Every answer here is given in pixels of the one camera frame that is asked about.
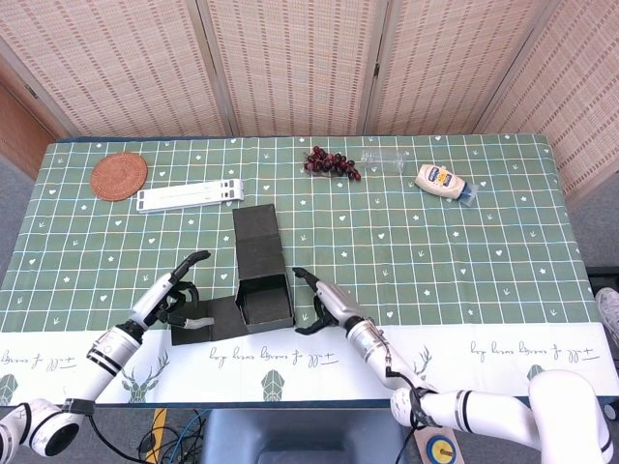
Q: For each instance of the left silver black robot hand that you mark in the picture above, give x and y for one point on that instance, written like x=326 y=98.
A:
x=155 y=297

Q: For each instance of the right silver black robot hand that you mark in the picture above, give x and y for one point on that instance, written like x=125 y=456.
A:
x=338 y=304

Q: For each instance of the black foldable cardboard box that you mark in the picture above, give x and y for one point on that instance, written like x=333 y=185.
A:
x=256 y=241

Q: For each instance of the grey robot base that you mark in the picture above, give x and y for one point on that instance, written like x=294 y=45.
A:
x=300 y=435

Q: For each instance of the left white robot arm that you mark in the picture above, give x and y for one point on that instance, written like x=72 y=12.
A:
x=106 y=357

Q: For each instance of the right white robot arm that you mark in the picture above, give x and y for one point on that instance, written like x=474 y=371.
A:
x=483 y=411

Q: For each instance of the white folding laptop stand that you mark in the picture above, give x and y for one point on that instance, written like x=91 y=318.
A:
x=188 y=194

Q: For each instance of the green checked tablecloth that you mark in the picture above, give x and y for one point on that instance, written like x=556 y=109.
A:
x=435 y=241

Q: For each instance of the round woven rattan coaster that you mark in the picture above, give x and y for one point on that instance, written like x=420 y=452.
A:
x=118 y=175

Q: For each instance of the dark red grape bunch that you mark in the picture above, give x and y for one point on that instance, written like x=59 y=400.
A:
x=324 y=162

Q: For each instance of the clear plastic cup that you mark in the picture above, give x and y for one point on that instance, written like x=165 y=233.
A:
x=382 y=162

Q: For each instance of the cream mayonnaise squeeze bottle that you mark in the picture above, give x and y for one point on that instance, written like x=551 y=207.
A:
x=437 y=180

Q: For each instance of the wooden board with yellow disc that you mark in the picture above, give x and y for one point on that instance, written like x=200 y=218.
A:
x=442 y=449

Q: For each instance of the brown wooden door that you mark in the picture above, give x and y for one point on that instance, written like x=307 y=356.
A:
x=19 y=135

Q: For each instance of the woven bamboo folding screen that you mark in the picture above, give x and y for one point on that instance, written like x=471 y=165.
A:
x=300 y=63

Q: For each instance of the black furniture base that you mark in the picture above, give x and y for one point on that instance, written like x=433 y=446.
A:
x=604 y=278

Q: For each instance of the white sneaker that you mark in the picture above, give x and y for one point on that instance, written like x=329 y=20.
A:
x=609 y=309

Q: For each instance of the black caster wheel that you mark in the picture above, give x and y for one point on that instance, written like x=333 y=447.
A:
x=610 y=412

